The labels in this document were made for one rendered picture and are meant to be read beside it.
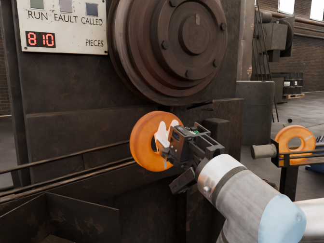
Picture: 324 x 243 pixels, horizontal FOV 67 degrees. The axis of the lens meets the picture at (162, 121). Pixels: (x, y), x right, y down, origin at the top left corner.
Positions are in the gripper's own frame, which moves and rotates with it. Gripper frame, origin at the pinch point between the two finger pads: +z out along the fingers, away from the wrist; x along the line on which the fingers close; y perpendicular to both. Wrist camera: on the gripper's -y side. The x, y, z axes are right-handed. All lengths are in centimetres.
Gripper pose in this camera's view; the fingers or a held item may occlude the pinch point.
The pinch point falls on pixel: (159, 133)
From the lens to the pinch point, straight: 63.5
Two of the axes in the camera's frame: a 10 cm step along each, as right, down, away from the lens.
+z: -5.2, -4.3, 7.4
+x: -8.4, 1.2, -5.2
